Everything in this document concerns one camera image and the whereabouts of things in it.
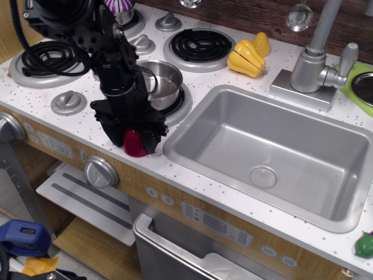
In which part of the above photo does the small steel pan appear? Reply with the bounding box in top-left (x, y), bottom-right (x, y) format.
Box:
top-left (137, 59), bottom-right (183, 111)

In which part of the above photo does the yellow toy bell pepper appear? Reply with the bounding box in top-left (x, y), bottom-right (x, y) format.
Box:
top-left (227, 40), bottom-right (266, 78)

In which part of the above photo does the hanging clear ladle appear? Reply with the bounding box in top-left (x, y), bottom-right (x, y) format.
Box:
top-left (286, 1), bottom-right (313, 32)
top-left (180, 0), bottom-right (202, 9)

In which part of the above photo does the hanging clear ladle right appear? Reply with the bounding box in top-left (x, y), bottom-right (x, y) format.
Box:
top-left (286, 1), bottom-right (313, 32)

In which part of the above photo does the purple striped toy vegetable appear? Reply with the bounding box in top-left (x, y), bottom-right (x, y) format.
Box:
top-left (104, 0), bottom-right (135, 15)

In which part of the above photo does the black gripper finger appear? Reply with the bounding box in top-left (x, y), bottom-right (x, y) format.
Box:
top-left (101, 122), bottom-right (125, 147)
top-left (141, 131), bottom-right (161, 154)

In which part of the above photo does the oven clock display panel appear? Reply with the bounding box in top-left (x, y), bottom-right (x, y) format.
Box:
top-left (37, 131), bottom-right (73, 159)

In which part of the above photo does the silver oven knob left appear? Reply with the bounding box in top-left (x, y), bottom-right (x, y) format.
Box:
top-left (1, 111), bottom-right (26, 142)

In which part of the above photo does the yellow toy corn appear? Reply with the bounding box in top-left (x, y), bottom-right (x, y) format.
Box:
top-left (252, 32), bottom-right (270, 57)

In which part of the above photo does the silver oven knob right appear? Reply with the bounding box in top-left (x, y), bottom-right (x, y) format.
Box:
top-left (84, 155), bottom-right (119, 188)

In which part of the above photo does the grey toy sink basin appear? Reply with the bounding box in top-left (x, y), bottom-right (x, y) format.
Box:
top-left (164, 85), bottom-right (372, 233)

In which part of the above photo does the grey stovetop knob centre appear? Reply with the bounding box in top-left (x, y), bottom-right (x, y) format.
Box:
top-left (129, 34), bottom-right (156, 55)

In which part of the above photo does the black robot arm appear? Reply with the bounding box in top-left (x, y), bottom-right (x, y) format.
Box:
top-left (23, 1), bottom-right (168, 154)

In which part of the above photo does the stove burner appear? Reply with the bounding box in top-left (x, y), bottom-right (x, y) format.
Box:
top-left (163, 28), bottom-right (235, 73)
top-left (9, 40), bottom-right (92, 89)
top-left (148, 82), bottom-right (192, 127)
top-left (120, 9), bottom-right (145, 39)

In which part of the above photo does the grey stovetop knob front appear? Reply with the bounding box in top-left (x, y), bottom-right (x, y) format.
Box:
top-left (51, 90), bottom-right (87, 116)

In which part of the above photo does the back right stove burner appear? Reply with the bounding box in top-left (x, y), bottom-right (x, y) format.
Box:
top-left (163, 28), bottom-right (235, 73)

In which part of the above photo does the red toy sweet potato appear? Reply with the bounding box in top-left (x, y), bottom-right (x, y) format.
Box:
top-left (123, 129), bottom-right (147, 158)

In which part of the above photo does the front right stove burner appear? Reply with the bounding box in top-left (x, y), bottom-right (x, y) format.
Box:
top-left (148, 82), bottom-right (192, 127)

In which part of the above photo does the hanging clear ladle left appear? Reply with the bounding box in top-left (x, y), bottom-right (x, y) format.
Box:
top-left (180, 0), bottom-right (202, 9)

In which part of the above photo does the green toy vegetable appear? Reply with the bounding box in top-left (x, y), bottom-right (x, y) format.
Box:
top-left (354, 232), bottom-right (373, 259)

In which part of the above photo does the front left stove burner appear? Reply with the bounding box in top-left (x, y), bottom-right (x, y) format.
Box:
top-left (9, 40), bottom-right (92, 89)

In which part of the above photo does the steel pot at back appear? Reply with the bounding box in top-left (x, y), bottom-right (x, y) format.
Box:
top-left (115, 8), bottom-right (135, 26)

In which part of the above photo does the black cable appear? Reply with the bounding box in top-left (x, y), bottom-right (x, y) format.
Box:
top-left (9, 0), bottom-right (92, 78)

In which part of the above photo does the blue clamp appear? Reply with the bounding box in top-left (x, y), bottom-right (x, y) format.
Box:
top-left (1, 219), bottom-right (52, 264)

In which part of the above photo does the silver toy faucet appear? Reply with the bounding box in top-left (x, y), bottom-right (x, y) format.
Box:
top-left (269, 1), bottom-right (359, 112)

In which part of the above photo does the white oven shelf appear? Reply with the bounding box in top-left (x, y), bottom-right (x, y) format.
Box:
top-left (36, 165), bottom-right (135, 247)

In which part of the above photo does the yellow cloth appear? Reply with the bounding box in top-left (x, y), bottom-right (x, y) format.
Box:
top-left (21, 256), bottom-right (59, 276)

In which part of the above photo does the silver dishwasher door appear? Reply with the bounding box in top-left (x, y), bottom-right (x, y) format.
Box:
top-left (133, 213), bottom-right (283, 279)

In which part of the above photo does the back left stove burner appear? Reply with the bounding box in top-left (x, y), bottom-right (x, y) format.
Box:
top-left (120, 9), bottom-right (145, 39)

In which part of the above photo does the dark round plate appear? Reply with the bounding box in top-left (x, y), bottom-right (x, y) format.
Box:
top-left (351, 71), bottom-right (373, 107)

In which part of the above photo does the lime green mat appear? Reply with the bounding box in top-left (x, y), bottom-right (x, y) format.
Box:
top-left (340, 62), bottom-right (372, 117)

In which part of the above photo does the grey stovetop knob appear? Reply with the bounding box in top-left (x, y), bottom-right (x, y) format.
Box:
top-left (51, 90), bottom-right (87, 116)
top-left (129, 34), bottom-right (156, 55)
top-left (155, 12), bottom-right (182, 32)

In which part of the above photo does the grey stovetop knob back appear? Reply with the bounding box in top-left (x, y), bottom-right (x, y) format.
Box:
top-left (155, 12), bottom-right (182, 32)

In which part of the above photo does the silver oven knob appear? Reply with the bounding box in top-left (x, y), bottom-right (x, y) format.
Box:
top-left (84, 155), bottom-right (119, 188)
top-left (1, 111), bottom-right (26, 142)

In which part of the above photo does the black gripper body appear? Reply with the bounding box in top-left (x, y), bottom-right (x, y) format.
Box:
top-left (90, 90), bottom-right (167, 136)

